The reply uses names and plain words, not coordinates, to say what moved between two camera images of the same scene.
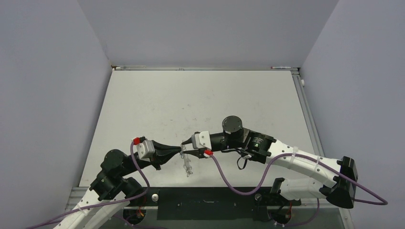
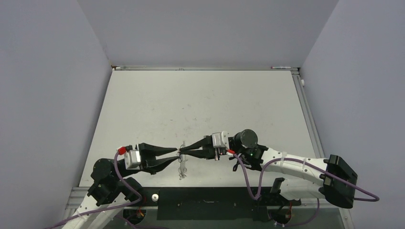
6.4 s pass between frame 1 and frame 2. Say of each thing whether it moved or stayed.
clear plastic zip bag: moved
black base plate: stayed
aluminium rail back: stayed
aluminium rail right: stayed
